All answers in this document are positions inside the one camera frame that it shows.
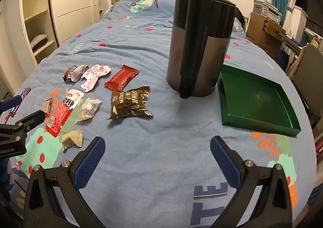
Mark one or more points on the pink cartoon snack packet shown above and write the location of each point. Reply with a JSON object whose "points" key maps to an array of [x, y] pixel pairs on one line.
{"points": [[94, 75]]}

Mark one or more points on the clear candy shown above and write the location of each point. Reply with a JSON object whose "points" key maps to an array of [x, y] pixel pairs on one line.
{"points": [[88, 109]]}

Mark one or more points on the white desk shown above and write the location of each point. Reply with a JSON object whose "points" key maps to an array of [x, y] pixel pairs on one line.
{"points": [[295, 40]]}

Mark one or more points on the folded clothes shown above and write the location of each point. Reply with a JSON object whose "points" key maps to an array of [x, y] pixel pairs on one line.
{"points": [[39, 41]]}

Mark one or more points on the red snack packet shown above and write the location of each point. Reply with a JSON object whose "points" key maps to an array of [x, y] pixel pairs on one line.
{"points": [[121, 77]]}

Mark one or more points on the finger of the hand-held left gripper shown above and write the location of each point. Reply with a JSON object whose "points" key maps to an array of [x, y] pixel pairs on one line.
{"points": [[31, 119], [11, 103]]}

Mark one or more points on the black backpack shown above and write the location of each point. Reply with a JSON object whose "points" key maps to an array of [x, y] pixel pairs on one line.
{"points": [[240, 19]]}

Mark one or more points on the green tray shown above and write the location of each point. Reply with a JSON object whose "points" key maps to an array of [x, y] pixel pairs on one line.
{"points": [[252, 96]]}

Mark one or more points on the long red and white packet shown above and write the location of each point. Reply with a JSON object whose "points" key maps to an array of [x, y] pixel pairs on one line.
{"points": [[63, 112]]}

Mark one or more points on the beige candy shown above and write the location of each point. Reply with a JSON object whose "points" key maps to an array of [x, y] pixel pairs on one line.
{"points": [[72, 140]]}

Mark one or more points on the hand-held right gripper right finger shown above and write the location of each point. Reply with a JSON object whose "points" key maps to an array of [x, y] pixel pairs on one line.
{"points": [[224, 165]]}

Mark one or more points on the dark steel kettle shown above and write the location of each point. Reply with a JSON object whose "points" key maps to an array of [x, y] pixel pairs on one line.
{"points": [[176, 66]]}

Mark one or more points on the dark and white snack packet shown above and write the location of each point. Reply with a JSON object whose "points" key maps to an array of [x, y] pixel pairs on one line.
{"points": [[74, 73]]}

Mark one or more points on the white printer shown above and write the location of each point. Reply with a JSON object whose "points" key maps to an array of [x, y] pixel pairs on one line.
{"points": [[266, 9]]}

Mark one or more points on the brown snack packet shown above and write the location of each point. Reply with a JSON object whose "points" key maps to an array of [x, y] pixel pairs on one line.
{"points": [[130, 104]]}

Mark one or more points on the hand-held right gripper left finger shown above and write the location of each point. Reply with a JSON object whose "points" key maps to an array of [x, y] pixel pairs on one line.
{"points": [[90, 165]]}

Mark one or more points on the wooden cabinet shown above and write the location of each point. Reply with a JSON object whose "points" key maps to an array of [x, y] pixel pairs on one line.
{"points": [[260, 32]]}

